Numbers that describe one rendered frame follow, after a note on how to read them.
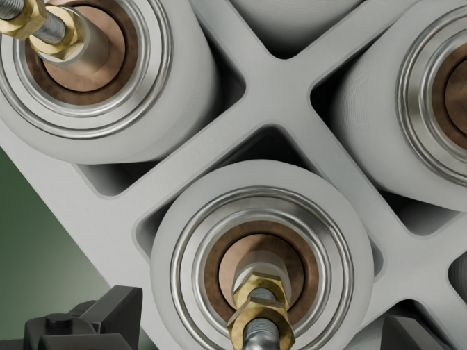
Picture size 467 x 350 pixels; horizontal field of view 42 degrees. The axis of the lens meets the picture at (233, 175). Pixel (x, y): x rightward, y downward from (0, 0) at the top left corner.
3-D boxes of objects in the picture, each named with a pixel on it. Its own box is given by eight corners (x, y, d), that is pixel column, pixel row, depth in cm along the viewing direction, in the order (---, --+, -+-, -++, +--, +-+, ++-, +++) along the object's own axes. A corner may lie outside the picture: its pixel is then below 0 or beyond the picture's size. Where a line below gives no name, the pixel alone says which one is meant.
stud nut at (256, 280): (229, 314, 22) (228, 320, 21) (238, 267, 22) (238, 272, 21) (283, 326, 22) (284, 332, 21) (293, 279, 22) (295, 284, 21)
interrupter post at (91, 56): (121, 32, 26) (100, 14, 22) (102, 86, 26) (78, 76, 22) (67, 13, 26) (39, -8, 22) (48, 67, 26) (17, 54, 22)
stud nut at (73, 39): (92, 21, 22) (85, 15, 21) (76, 65, 22) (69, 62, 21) (41, 3, 22) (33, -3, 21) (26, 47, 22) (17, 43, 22)
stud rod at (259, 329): (245, 296, 23) (238, 365, 16) (251, 271, 23) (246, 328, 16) (271, 302, 23) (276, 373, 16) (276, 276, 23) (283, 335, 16)
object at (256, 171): (346, 182, 43) (408, 201, 25) (304, 311, 43) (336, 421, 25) (216, 141, 43) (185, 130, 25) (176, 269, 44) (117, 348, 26)
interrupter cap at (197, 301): (376, 217, 25) (379, 219, 25) (319, 387, 26) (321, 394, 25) (202, 161, 26) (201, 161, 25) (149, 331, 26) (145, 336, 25)
